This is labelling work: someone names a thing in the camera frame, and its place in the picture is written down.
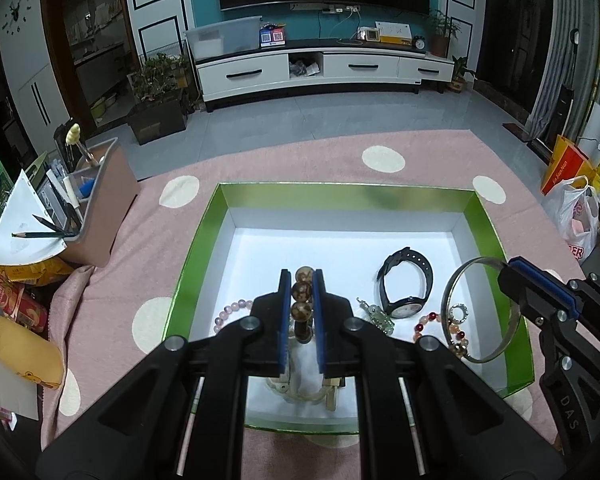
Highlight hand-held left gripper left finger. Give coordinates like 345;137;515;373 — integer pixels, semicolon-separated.
35;268;294;480

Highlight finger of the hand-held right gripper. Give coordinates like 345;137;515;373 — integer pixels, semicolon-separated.
509;256;599;307
497;263;577;327

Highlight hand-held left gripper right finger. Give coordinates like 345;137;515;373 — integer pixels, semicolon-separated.
313;268;567;480

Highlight large brown bead bracelet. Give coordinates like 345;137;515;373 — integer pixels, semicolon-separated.
291;265;315;347

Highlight silver bangle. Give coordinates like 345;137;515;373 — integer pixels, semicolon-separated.
440;256;524;365

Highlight red bead bracelet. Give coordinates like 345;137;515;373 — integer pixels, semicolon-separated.
412;310;474;359

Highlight green cardboard box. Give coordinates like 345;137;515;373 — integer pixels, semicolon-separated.
160;182;536;436

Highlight green jade pendant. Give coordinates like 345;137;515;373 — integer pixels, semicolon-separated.
357;297;397;337

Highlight white plastic bag red print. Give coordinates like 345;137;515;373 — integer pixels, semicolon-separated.
541;175;600;267

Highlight gold wrist watch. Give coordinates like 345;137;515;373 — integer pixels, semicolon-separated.
265;376;342;414

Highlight black wrist watch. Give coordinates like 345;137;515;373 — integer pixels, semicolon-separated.
377;246;435;320

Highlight orange paper bag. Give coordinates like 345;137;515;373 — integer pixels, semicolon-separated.
539;134;591;197

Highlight pink polka dot blanket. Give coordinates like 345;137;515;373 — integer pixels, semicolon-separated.
40;130;581;480

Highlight pink desk organizer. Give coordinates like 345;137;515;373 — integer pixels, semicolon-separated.
54;137;142;269

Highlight small floor potted plant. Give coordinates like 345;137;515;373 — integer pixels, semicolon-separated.
447;55;477;94

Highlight grey curtain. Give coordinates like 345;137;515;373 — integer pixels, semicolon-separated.
527;0;600;142

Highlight dark planter box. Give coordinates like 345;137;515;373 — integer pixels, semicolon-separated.
126;94;189;147

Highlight white television cabinet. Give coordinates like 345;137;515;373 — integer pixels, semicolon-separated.
194;40;455;112

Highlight dark pencil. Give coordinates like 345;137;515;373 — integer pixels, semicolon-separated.
31;214;65;234
10;229;77;240

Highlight yellow snack bag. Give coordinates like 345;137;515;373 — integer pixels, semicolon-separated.
0;254;75;287

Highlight tall potted plant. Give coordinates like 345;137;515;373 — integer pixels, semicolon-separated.
427;8;462;59

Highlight yellow paper cup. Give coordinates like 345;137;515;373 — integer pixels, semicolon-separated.
0;304;67;392

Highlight red snack packet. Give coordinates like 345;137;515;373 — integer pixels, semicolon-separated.
0;265;49;334

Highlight green leafy plants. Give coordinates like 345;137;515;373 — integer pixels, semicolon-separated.
129;52;192;104

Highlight yellow topped pen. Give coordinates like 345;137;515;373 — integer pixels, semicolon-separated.
64;122;102;167

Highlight green basin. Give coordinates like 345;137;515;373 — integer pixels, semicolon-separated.
89;92;119;117

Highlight white folded paper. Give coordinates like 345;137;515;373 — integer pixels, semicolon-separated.
0;169;69;267

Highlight white sheet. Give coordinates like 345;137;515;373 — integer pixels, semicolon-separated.
0;354;42;422

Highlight yellow white desk calendar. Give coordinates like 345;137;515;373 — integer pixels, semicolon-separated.
375;20;414;46

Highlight clear plastic storage box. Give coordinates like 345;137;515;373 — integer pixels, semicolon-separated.
184;15;264;59

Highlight pink bead bracelet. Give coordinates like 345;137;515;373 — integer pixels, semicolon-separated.
213;298;254;334

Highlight black deer wall clock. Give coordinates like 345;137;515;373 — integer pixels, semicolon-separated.
0;0;37;37

